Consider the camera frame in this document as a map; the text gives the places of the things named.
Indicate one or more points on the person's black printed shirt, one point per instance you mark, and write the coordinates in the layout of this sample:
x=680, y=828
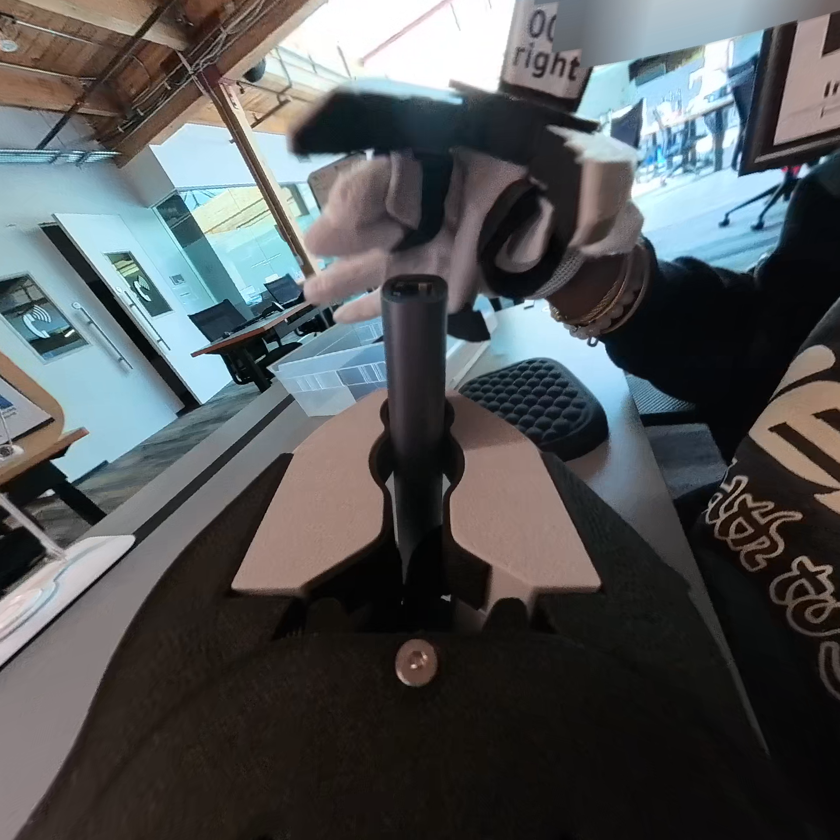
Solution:
x=787, y=558

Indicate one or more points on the black mesh chair armrest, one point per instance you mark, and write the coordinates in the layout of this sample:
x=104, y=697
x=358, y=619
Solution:
x=663, y=400

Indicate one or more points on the person's right forearm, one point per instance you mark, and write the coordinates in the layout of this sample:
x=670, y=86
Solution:
x=709, y=328

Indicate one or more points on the grey usb hub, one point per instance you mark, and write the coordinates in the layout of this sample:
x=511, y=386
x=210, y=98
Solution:
x=413, y=361

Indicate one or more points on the white plastic bin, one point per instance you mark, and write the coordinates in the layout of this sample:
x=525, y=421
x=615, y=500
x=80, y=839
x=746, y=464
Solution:
x=315, y=380

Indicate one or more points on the black flat pouch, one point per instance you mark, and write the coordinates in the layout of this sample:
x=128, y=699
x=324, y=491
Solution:
x=469, y=325

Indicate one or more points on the instruction poster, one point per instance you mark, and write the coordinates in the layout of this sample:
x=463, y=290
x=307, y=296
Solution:
x=26, y=407

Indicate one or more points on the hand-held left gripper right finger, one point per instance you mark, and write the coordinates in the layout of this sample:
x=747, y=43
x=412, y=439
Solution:
x=518, y=518

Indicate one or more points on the black red office chair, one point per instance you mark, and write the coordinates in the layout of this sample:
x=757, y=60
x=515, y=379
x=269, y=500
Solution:
x=768, y=197

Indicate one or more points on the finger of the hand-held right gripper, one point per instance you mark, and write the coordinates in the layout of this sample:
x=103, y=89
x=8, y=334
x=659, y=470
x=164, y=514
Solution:
x=380, y=118

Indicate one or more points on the wooden office desk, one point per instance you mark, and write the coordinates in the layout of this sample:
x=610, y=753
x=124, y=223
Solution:
x=262, y=328

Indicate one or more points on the gold dark wall picture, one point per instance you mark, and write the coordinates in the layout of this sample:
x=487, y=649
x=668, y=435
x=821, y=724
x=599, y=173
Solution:
x=139, y=285

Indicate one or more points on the person's right hand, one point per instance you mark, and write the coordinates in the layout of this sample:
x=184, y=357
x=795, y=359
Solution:
x=367, y=210

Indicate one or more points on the black framed tag sign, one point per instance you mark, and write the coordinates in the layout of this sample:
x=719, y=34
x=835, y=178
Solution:
x=800, y=85

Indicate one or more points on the black ceiling dome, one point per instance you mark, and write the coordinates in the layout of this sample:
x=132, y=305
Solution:
x=254, y=69

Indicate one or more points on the long wooden table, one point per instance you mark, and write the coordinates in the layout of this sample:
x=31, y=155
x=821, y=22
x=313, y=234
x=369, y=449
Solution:
x=46, y=446

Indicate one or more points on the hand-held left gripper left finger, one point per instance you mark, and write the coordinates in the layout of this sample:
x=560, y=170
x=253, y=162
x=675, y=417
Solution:
x=315, y=518

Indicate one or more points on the black bumpy round mat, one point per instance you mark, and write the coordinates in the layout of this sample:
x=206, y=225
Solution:
x=531, y=407

